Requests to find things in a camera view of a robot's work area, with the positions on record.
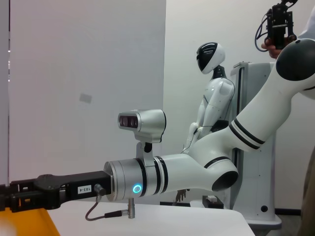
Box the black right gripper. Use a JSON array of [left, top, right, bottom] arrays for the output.
[[0, 171, 111, 212]]

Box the black handheld teleoperation controller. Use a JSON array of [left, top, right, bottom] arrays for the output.
[[254, 0, 297, 52]]

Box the person's light sleeved forearm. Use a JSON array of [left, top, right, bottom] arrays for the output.
[[296, 4, 315, 41]]

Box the white upright lift column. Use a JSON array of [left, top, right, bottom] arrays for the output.
[[230, 61, 283, 229]]

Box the person's bare hand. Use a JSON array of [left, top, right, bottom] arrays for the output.
[[261, 36, 284, 59]]

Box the yellow plastic storage bin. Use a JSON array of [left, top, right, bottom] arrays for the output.
[[0, 208, 61, 236]]

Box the white low floor box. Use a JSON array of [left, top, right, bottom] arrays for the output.
[[201, 195, 226, 209]]

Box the white humanoid robot black visor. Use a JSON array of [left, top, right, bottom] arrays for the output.
[[175, 42, 237, 206]]

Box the right wrist connector cable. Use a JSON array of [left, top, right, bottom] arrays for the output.
[[85, 183, 136, 221]]

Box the grey wall sticker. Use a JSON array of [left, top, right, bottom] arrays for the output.
[[78, 93, 93, 103]]

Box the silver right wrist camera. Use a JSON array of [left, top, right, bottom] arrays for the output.
[[117, 109, 167, 168]]

